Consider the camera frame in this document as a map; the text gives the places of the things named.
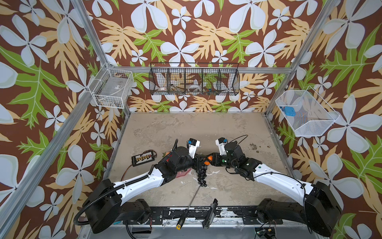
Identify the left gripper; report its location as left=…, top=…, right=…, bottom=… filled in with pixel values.
left=174, top=152, right=208, bottom=173

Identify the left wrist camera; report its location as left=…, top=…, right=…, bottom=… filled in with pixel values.
left=187, top=138, right=200, bottom=159

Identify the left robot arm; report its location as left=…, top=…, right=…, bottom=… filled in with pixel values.
left=73, top=146, right=197, bottom=234

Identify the blue object in basket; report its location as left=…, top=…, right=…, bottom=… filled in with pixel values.
left=283, top=106, right=296, bottom=117

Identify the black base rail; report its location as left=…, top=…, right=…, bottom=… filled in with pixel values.
left=143, top=205, right=269, bottom=225

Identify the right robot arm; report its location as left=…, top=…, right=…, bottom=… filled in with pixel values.
left=207, top=141, right=342, bottom=237

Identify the white wire basket left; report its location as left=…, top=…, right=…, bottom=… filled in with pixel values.
left=89, top=68, right=134, bottom=109

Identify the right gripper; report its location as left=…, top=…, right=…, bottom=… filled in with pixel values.
left=206, top=152, right=238, bottom=170

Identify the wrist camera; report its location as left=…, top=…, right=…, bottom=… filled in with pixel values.
left=215, top=137, right=228, bottom=155
left=187, top=138, right=200, bottom=159

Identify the white wire basket right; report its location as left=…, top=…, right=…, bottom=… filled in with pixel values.
left=276, top=87, right=340, bottom=137

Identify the black grape bunch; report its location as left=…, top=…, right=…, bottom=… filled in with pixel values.
left=197, top=163, right=208, bottom=187

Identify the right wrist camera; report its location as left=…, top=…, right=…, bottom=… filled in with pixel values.
left=215, top=137, right=228, bottom=155

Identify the black wire basket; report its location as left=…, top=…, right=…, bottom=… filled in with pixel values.
left=148, top=62, right=240, bottom=96

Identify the pink polka dot plate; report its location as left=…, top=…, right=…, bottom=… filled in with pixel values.
left=176, top=169, right=191, bottom=178

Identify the white wire basket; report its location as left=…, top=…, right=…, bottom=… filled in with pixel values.
left=89, top=68, right=134, bottom=109
left=276, top=87, right=340, bottom=137

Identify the black rod yellow tip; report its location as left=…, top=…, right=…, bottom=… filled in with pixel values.
left=176, top=185, right=201, bottom=230

